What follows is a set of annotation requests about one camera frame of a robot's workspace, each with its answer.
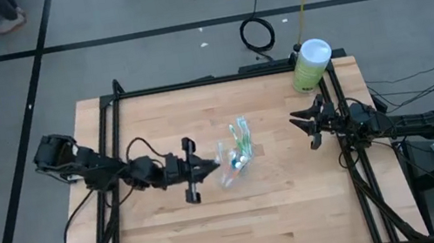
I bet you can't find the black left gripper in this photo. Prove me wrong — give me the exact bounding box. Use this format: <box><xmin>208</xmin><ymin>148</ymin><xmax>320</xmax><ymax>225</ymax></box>
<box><xmin>157</xmin><ymin>132</ymin><xmax>227</xmax><ymax>210</ymax></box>

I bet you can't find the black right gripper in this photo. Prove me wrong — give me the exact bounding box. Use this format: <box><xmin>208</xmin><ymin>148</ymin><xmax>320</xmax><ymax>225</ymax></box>
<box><xmin>285</xmin><ymin>91</ymin><xmax>344</xmax><ymax>154</ymax></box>

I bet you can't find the green toothbrush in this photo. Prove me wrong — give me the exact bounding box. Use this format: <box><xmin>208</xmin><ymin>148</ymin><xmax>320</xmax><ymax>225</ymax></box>
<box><xmin>241</xmin><ymin>115</ymin><xmax>255</xmax><ymax>152</ymax></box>
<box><xmin>240</xmin><ymin>132</ymin><xmax>256</xmax><ymax>157</ymax></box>
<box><xmin>227</xmin><ymin>122</ymin><xmax>242</xmax><ymax>149</ymax></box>
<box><xmin>234</xmin><ymin>115</ymin><xmax>250</xmax><ymax>152</ymax></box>

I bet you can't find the clear acrylic organizer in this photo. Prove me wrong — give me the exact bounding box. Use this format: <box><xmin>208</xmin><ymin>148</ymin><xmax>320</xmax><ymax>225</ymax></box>
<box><xmin>207</xmin><ymin>113</ymin><xmax>263</xmax><ymax>191</ymax></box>

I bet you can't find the green disinfecting wipes canister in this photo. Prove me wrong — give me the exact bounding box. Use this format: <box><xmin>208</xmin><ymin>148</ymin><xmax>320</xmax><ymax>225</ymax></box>
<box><xmin>285</xmin><ymin>35</ymin><xmax>340</xmax><ymax>96</ymax></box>

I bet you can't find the person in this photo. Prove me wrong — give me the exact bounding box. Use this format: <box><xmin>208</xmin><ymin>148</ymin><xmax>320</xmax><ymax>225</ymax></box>
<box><xmin>0</xmin><ymin>0</ymin><xmax>31</xmax><ymax>36</ymax></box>

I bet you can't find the coiled black cable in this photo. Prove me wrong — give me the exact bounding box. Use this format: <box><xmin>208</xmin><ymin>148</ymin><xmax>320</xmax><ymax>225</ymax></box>
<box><xmin>234</xmin><ymin>0</ymin><xmax>281</xmax><ymax>67</ymax></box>

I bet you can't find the black table frame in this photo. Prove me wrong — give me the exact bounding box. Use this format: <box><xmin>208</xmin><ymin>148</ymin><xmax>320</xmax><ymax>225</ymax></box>
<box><xmin>29</xmin><ymin>31</ymin><xmax>433</xmax><ymax>243</ymax></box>

